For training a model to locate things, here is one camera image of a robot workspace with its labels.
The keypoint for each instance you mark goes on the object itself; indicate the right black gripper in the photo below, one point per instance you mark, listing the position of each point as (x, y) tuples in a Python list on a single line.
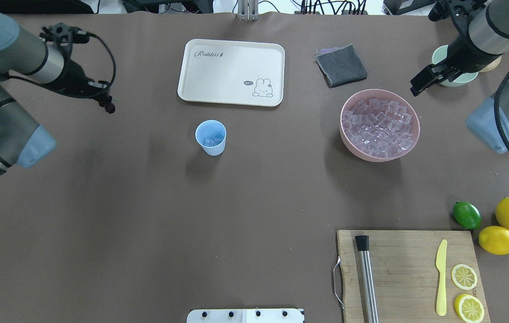
[(460, 53)]

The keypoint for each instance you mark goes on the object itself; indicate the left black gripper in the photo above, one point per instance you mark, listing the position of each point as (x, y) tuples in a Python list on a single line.
[(73, 75)]

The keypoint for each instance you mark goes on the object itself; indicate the single clear ice cube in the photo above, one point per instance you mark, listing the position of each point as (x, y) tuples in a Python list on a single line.
[(212, 141)]

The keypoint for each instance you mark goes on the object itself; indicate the dark cherries pair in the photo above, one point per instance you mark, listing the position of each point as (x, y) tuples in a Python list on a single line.
[(110, 108)]

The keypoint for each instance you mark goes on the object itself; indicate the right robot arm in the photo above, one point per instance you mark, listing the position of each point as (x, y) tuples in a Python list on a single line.
[(483, 36)]

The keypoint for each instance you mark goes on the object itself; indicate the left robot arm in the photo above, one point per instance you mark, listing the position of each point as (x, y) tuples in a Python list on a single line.
[(43, 60)]

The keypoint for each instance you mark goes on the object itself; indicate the clear ice cubes pile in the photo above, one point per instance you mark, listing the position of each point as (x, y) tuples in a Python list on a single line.
[(378, 128)]

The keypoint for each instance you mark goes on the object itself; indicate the light blue plastic cup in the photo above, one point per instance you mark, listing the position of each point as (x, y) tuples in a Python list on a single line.
[(211, 136)]

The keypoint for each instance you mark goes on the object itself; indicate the mint green bowl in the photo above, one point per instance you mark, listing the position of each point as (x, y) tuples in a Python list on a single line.
[(441, 53)]

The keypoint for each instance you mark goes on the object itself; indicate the pink bowl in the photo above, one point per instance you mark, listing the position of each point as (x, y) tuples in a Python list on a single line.
[(380, 152)]

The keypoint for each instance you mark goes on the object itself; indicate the grey folded cloth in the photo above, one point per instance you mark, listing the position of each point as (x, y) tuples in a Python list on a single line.
[(341, 65)]

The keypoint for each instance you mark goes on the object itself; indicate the cream plastic tray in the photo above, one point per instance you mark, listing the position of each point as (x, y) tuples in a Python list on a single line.
[(217, 71)]

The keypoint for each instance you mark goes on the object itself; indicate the green lime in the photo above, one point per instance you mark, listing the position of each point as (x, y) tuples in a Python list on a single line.
[(467, 215)]

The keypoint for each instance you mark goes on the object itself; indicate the yellow lemon wedge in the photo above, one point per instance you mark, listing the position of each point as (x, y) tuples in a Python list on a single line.
[(440, 264)]

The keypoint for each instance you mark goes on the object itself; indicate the wooden cutting board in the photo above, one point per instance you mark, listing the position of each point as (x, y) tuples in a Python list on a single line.
[(404, 273)]

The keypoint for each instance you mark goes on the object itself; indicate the lemon half slice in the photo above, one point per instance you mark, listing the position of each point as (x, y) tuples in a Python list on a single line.
[(464, 276), (469, 308)]

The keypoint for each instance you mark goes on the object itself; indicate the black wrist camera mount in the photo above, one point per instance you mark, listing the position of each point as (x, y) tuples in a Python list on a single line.
[(64, 36)]

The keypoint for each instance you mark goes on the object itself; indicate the aluminium frame post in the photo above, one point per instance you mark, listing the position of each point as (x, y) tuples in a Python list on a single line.
[(248, 10)]

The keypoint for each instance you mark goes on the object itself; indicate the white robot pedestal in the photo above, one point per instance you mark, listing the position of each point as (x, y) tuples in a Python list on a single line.
[(254, 315)]

